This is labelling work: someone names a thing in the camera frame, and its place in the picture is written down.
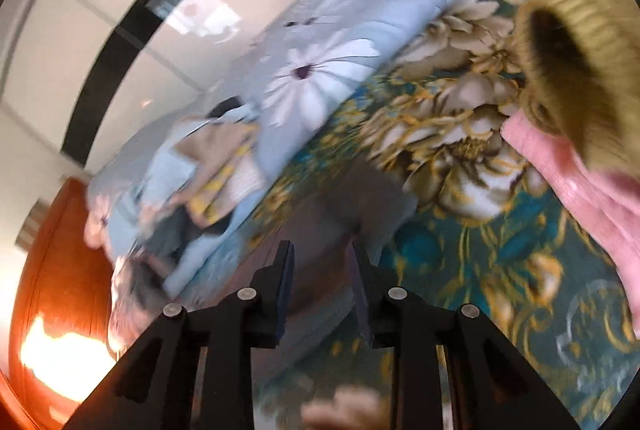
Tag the wooden bed headboard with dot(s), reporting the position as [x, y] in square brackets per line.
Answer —
[55, 290]

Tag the beige fuzzy cloth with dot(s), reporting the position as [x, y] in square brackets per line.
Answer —
[342, 410]

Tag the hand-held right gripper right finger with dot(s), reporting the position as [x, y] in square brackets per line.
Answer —
[358, 292]

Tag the light blue floral quilt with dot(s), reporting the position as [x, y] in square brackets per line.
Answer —
[320, 74]

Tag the white black-framed wardrobe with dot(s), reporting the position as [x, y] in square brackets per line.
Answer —
[150, 24]

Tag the teal floral bed sheet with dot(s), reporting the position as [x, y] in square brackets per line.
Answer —
[450, 260]

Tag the pink fleece garment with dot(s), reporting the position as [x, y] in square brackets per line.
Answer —
[595, 205]

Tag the beige and yellow cloth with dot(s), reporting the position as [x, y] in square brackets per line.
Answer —
[220, 159]

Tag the grey garment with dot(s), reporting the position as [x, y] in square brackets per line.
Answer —
[325, 215]

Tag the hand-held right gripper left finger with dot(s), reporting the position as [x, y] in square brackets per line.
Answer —
[285, 281]

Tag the mustard knit sweater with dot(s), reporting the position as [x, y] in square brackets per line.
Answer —
[595, 109]

